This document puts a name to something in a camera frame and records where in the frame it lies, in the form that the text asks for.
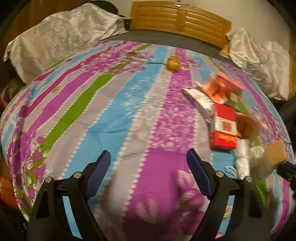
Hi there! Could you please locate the tan sponge block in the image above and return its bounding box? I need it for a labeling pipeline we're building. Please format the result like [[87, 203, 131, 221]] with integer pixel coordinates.
[[264, 140, 287, 170]]

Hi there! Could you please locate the red white cigarette box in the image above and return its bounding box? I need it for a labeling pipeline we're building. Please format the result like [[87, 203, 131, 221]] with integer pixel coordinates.
[[209, 102, 237, 151]]

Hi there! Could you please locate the white foil wrapper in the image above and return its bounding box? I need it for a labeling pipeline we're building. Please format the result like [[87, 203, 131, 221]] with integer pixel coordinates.
[[182, 88, 214, 120]]

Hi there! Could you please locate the pink rectangular box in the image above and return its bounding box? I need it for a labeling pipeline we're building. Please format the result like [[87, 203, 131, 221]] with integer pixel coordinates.
[[216, 72, 244, 95]]

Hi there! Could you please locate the right white satin cover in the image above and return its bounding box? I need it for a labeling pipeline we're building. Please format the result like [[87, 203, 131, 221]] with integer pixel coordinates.
[[227, 28, 290, 101]]

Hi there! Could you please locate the white satin cover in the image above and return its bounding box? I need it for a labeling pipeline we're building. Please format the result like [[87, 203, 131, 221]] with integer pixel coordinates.
[[4, 3, 126, 83], [227, 28, 290, 101]]

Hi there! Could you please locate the crumpled red white wrapper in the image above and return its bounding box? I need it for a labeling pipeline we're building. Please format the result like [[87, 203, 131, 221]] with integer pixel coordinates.
[[197, 76, 228, 104]]

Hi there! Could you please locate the floral striped bedspread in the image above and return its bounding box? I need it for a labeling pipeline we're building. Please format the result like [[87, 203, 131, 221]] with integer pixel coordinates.
[[1, 41, 295, 240]]

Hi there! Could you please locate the small golden ornament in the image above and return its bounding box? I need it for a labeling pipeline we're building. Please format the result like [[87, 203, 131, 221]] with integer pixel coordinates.
[[166, 56, 181, 72]]

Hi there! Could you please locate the left white satin cover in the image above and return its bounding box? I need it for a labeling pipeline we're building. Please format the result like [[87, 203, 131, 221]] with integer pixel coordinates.
[[4, 3, 126, 83]]

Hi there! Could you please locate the wooden headboard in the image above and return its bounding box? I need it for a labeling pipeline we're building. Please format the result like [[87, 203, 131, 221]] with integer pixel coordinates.
[[130, 1, 231, 48]]

